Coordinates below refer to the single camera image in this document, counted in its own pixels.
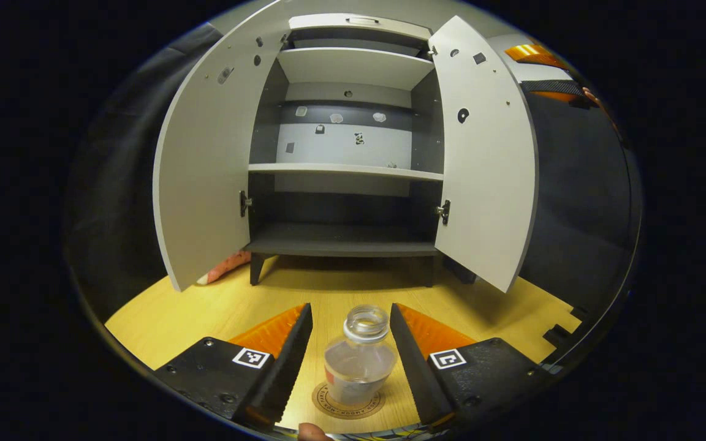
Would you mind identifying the white cabinet shelf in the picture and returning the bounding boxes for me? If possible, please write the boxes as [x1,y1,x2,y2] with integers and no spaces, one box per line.
[248,162,444,182]
[276,47,436,91]

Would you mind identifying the black backdrop cloth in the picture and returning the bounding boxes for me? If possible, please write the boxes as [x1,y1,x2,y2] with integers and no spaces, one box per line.
[515,61,645,319]
[65,23,222,319]

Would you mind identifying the clear plastic bottle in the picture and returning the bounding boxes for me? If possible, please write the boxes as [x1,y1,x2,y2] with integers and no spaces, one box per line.
[324,304,398,406]

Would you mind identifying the white cabinet drawer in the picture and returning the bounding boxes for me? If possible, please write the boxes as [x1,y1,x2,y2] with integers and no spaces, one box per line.
[288,13,433,41]

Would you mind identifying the white cabinet door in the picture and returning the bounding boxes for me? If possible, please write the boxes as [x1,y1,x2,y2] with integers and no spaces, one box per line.
[428,15,539,293]
[153,0,305,293]

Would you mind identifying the grey and white cabinet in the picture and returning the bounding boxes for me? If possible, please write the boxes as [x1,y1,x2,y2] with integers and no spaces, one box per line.
[244,13,452,287]

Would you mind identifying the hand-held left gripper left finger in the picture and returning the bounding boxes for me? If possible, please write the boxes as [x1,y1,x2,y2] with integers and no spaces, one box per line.
[154,302,314,429]

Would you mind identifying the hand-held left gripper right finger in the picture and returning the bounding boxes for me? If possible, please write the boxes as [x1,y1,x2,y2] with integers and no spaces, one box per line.
[389,301,553,429]

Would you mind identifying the round brown coaster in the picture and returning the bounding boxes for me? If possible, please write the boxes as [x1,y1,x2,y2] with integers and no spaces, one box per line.
[311,381,386,420]

